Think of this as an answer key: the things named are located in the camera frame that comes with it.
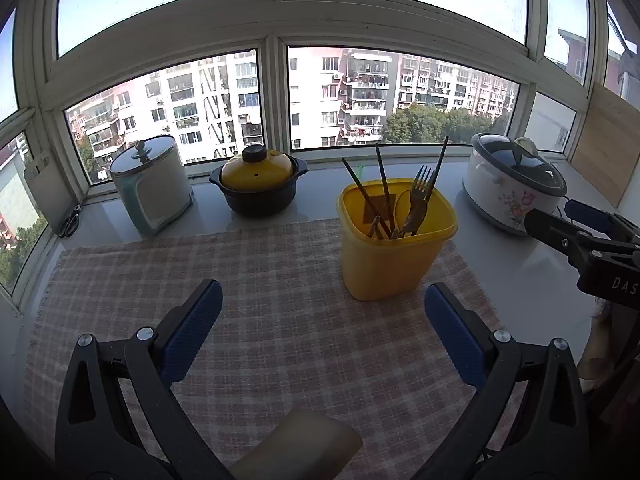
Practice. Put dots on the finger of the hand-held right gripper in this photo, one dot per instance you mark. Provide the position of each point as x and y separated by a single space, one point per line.
592 215
555 232

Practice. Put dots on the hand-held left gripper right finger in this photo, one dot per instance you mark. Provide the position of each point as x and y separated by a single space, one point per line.
455 330

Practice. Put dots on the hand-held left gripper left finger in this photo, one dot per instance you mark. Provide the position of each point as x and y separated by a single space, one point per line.
195 325

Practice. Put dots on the yellow plastic container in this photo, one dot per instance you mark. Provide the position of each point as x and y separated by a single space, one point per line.
390 265

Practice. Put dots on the white plastic spoon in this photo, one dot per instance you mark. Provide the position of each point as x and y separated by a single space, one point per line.
402 210

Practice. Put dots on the metal fork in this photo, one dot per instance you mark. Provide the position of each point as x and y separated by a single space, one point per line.
422 195

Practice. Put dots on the wooden cutting board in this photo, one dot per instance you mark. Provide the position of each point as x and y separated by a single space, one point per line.
605 145

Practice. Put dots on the floral rice cooker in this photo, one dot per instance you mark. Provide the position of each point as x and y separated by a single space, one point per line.
495 190

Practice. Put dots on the dark rice cooker lid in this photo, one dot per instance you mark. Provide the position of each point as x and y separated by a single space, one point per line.
515 165

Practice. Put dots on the pink plaid cloth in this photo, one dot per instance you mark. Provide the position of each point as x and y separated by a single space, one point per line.
275 300

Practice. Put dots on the teal and white pot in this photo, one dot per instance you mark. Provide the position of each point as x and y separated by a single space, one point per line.
160 195

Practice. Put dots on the black casserole pot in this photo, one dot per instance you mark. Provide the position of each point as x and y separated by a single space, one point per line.
260 200

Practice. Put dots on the beige blurred object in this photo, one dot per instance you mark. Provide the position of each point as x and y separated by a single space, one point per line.
300 445

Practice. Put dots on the black scissors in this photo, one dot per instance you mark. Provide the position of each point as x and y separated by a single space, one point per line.
70 222

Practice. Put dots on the yellow casserole lid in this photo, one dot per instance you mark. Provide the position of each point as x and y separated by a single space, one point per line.
265 172

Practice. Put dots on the glass pot lid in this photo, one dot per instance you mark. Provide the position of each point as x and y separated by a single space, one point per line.
150 152

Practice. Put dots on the white cutting board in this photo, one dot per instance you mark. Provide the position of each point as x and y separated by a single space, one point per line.
50 195

